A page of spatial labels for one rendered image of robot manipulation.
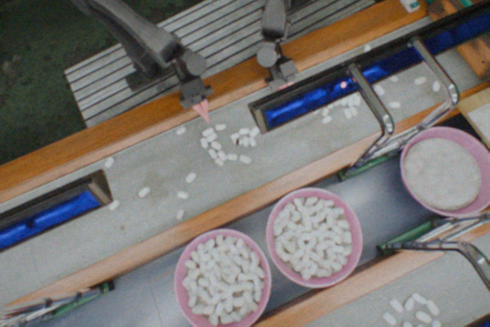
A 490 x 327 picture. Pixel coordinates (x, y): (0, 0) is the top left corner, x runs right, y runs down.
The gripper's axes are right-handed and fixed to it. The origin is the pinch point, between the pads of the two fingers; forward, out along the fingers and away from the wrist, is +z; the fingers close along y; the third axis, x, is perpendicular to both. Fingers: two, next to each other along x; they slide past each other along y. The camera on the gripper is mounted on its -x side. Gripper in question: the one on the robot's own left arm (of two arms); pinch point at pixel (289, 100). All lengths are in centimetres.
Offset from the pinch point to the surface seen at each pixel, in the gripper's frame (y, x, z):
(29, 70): -121, 138, -46
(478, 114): 48, -21, 22
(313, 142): 0.6, -8.7, 13.0
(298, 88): -6.5, -35.1, -13.4
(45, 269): -89, -10, 13
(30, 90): -123, 128, -34
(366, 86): 5.8, -39.7, -9.4
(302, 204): -11.3, -17.7, 25.9
